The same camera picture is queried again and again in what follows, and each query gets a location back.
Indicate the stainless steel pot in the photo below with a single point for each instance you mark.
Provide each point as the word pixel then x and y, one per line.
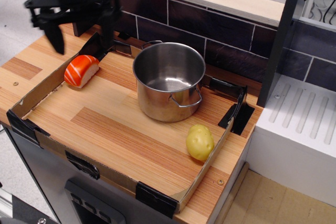
pixel 168 76

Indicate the salmon nigiri sushi toy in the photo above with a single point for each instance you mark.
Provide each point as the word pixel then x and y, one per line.
pixel 80 70

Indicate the black control panel with buttons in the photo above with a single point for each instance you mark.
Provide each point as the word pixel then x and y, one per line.
pixel 89 208

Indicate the dark grey vertical post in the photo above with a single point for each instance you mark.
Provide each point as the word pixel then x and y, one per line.
pixel 291 13

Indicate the cardboard fence with black tape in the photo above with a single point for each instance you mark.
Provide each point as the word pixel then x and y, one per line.
pixel 98 138

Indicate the dark left upright panel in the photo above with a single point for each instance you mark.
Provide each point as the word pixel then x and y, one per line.
pixel 81 27

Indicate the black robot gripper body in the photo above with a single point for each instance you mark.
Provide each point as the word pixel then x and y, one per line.
pixel 70 11

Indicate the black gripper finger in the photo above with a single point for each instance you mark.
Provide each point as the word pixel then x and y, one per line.
pixel 54 35
pixel 107 22

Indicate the yellow potato toy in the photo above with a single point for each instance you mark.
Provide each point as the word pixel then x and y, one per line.
pixel 199 142

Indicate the white ribbed sink drainboard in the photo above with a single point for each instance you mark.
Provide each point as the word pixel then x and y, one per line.
pixel 301 112

